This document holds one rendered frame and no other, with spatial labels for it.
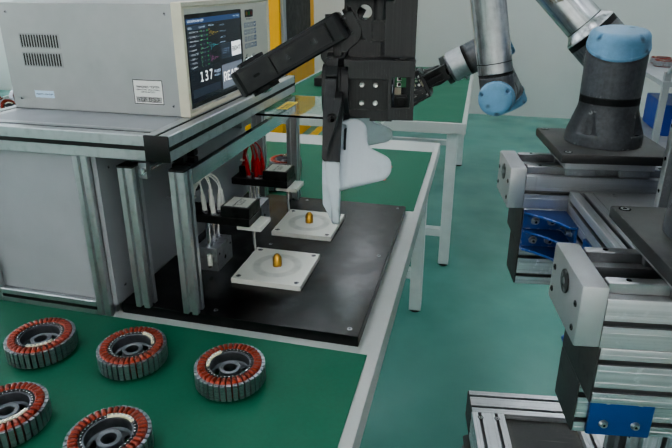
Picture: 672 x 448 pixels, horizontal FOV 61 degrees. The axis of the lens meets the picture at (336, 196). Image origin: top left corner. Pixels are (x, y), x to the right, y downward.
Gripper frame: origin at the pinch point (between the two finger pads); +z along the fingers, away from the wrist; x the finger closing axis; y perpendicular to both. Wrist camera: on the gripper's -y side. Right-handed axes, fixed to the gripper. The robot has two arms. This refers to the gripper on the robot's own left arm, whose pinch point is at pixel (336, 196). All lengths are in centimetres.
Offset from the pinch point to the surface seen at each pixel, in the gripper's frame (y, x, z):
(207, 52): -31, 57, -7
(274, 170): -23, 77, 23
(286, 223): -21, 77, 37
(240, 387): -16.2, 15.6, 37.4
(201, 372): -22.8, 17.5, 36.7
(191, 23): -32, 52, -13
